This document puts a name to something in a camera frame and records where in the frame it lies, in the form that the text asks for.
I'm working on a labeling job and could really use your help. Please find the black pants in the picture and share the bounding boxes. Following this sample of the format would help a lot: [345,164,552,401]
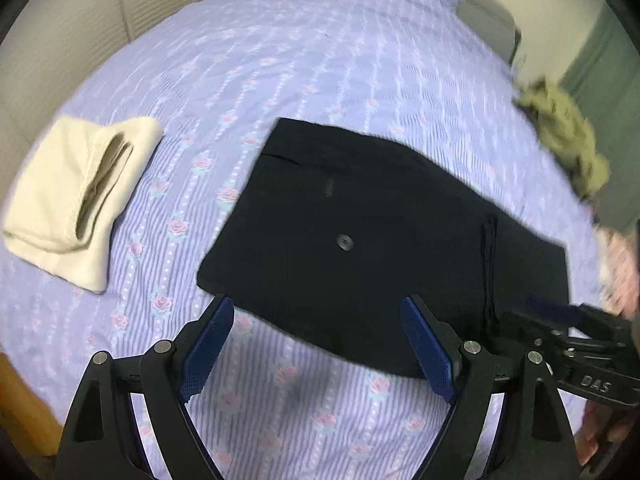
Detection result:
[196,118,570,378]

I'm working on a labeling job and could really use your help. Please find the right hand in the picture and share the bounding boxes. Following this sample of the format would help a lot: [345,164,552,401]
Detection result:
[575,401,639,464]

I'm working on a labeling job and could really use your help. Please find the pink patterned garment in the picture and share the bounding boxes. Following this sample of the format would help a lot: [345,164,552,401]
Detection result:
[596,226,639,318]

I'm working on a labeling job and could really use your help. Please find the olive green garment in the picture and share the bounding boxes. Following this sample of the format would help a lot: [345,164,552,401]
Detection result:
[513,78,611,200]

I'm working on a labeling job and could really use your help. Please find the folded cream garment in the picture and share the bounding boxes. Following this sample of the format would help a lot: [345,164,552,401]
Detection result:
[2,116,163,292]

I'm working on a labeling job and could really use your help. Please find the green curtain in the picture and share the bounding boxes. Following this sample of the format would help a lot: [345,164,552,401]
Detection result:
[561,6,639,130]

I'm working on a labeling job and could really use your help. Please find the grey bed headboard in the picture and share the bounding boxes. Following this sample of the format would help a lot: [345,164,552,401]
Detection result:
[456,0,522,64]

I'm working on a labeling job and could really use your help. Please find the purple floral bed sheet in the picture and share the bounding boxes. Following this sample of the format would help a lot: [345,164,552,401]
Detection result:
[1,0,598,479]

